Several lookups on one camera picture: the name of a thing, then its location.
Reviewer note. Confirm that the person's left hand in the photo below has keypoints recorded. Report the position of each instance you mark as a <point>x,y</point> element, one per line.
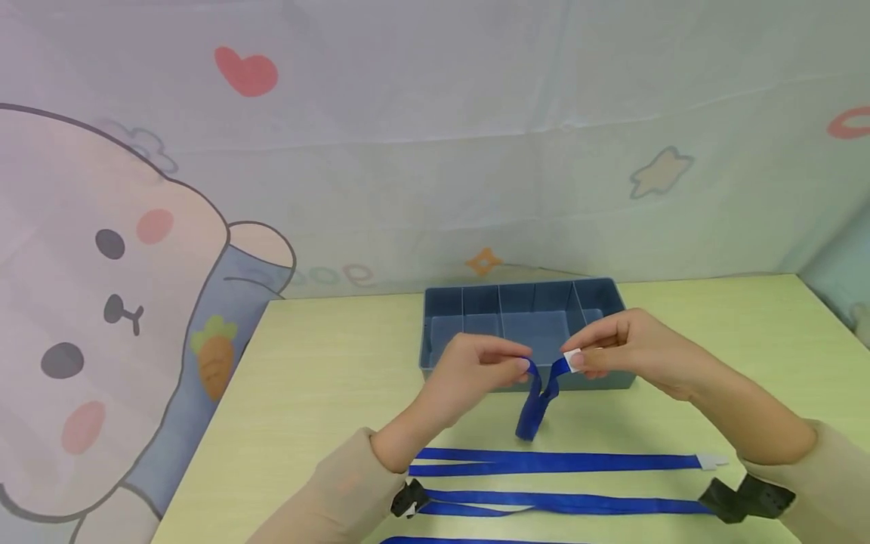
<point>454,385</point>

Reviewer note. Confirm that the person's right hand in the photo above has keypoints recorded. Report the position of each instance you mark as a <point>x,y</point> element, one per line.
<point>646,351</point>

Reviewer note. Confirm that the person's right thumb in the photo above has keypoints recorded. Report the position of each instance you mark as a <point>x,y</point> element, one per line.
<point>601,363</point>

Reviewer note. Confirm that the person's right index finger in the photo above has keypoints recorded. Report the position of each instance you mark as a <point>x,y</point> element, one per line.
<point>601,329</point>

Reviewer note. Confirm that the person's left index finger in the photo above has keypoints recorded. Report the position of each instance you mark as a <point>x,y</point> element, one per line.
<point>493,344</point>

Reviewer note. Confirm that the person's left fingers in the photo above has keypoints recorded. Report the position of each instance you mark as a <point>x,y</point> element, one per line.
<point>499,384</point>

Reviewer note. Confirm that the person's left thumb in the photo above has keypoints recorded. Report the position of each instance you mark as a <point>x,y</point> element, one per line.
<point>506,368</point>

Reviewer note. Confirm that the person's left forearm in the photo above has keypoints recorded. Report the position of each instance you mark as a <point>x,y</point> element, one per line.
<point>340,491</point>

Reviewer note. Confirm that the person's right forearm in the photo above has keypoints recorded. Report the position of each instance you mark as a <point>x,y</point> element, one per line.
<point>781,446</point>

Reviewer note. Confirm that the blue divided plastic tray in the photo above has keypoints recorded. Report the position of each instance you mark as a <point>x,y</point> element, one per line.
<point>523,313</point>

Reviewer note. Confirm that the black wrist band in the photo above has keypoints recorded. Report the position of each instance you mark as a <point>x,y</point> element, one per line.
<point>410,499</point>
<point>747,499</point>

